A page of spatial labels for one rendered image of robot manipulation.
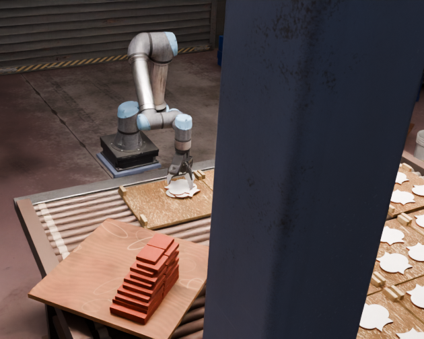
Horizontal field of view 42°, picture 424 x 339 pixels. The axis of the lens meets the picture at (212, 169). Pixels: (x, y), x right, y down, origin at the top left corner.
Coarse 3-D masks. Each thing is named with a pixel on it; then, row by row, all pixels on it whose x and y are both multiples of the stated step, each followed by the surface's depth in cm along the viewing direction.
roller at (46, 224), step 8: (112, 208) 249; (120, 208) 250; (128, 208) 251; (72, 216) 242; (80, 216) 242; (88, 216) 243; (96, 216) 245; (48, 224) 235; (56, 224) 237; (64, 224) 238
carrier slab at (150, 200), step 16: (128, 192) 259; (144, 192) 259; (160, 192) 260; (208, 192) 263; (144, 208) 248; (160, 208) 248; (176, 208) 249; (192, 208) 250; (208, 208) 251; (160, 224) 237
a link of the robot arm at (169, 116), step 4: (164, 112) 254; (168, 112) 254; (172, 112) 255; (176, 112) 255; (180, 112) 258; (164, 116) 252; (168, 116) 252; (172, 116) 253; (164, 120) 251; (168, 120) 252; (172, 120) 252; (164, 124) 252; (168, 124) 253
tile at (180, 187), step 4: (176, 180) 266; (180, 180) 267; (184, 180) 267; (172, 184) 263; (176, 184) 263; (180, 184) 263; (184, 184) 263; (164, 188) 260; (168, 188) 260; (172, 188) 259; (176, 188) 260; (180, 188) 260; (184, 188) 260; (188, 188) 260; (172, 192) 256; (176, 192) 256; (180, 192) 257; (184, 192) 258; (188, 192) 257
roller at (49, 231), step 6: (102, 216) 243; (108, 216) 243; (114, 216) 244; (120, 216) 245; (126, 216) 246; (78, 222) 238; (84, 222) 238; (90, 222) 239; (96, 222) 240; (102, 222) 242; (48, 228) 233; (54, 228) 232; (60, 228) 234; (66, 228) 235; (72, 228) 236; (48, 234) 231
